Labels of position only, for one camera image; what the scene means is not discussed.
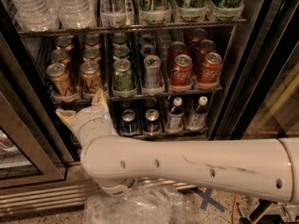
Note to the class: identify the orange can front left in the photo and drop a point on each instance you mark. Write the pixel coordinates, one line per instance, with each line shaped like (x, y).
(61, 78)

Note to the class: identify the red cola can back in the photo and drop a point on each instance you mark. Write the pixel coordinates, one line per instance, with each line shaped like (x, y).
(195, 35)

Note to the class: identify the red cola can front right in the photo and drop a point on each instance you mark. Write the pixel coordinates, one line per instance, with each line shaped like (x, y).
(209, 69)

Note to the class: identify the dark bottle white cap right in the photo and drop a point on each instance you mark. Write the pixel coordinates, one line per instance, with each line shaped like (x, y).
(197, 116)

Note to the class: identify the dark can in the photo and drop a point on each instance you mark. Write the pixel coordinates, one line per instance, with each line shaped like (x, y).
(146, 39)
(147, 49)

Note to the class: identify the silver slim can front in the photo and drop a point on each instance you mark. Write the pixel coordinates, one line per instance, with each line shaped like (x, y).
(152, 76)

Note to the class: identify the green can middle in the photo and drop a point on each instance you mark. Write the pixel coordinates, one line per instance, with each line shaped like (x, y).
(120, 52)

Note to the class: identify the dark bottle white cap left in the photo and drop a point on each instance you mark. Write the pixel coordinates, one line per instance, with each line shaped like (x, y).
(174, 114)

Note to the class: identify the right glass fridge door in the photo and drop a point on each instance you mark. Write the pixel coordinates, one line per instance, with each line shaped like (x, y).
(260, 75)

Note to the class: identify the wire shelf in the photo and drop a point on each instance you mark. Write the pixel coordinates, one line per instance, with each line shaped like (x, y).
(113, 96)
(132, 28)
(168, 136)

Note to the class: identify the red cola can front left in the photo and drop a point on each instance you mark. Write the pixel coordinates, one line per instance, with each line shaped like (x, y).
(181, 70)

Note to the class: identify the glass fridge door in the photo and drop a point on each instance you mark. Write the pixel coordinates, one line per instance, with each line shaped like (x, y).
(26, 156)
(260, 75)

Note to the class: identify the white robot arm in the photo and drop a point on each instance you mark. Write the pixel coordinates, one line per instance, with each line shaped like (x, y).
(263, 168)

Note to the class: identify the dark can back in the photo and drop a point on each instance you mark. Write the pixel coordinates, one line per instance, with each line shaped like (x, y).
(146, 39)

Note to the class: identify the orange can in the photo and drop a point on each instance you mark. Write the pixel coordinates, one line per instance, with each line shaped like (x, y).
(64, 42)
(60, 56)
(61, 78)

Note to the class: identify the orange can column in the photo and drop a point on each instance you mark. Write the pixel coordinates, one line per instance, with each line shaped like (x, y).
(91, 77)
(92, 41)
(92, 54)

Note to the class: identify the red cola can middle left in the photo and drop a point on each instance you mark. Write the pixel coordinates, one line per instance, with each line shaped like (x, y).
(174, 50)

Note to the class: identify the clear water bottle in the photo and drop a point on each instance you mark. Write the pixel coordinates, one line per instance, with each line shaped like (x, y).
(36, 15)
(77, 14)

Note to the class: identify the upper wire shelf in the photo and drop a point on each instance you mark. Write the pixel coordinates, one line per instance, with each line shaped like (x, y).
(132, 28)

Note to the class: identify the orange can middle left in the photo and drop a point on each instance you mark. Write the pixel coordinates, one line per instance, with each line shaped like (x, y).
(60, 56)

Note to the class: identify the stainless steel fridge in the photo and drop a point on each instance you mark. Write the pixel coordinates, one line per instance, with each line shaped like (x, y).
(24, 62)

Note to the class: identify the dark bottle white cap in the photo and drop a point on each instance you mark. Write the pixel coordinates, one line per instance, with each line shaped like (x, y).
(174, 114)
(197, 116)

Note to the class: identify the clear water bottle right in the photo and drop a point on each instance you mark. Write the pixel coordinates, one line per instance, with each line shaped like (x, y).
(77, 14)

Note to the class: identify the blue can bottom back right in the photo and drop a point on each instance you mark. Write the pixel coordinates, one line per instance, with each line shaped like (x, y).
(149, 103)

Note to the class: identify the orange can back left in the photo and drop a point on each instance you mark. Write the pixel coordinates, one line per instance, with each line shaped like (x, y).
(64, 42)

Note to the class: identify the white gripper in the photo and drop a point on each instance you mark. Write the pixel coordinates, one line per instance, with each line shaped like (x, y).
(89, 117)

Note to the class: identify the red cola can middle right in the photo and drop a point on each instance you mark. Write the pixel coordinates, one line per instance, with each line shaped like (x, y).
(204, 47)

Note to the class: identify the clear water bottle left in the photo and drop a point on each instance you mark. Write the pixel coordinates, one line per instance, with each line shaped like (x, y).
(36, 15)

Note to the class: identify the blue can bottom back left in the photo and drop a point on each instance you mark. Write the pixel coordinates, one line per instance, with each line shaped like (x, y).
(126, 104)

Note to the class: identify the green can front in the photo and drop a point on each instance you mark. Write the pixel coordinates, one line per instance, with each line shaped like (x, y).
(122, 75)

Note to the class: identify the clear plastic wrap bundle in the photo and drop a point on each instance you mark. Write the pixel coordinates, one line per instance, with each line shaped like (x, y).
(143, 205)

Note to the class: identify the red cola can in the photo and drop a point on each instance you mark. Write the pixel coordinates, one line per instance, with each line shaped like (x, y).
(174, 50)
(181, 70)
(195, 35)
(204, 47)
(209, 69)

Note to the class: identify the left glass fridge door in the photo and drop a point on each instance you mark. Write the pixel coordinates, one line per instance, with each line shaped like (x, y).
(26, 156)

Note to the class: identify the green can back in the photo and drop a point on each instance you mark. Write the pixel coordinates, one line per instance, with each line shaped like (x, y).
(119, 39)

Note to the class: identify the bottom wire shelf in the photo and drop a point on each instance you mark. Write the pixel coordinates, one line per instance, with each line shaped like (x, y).
(168, 136)

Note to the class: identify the blue can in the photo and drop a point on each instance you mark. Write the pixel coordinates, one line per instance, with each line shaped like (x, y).
(128, 122)
(126, 104)
(152, 121)
(149, 103)

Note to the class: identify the middle wire shelf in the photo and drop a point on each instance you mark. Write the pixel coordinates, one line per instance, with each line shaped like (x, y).
(113, 96)

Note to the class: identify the dark can middle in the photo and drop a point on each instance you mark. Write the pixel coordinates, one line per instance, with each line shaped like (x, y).
(147, 49)

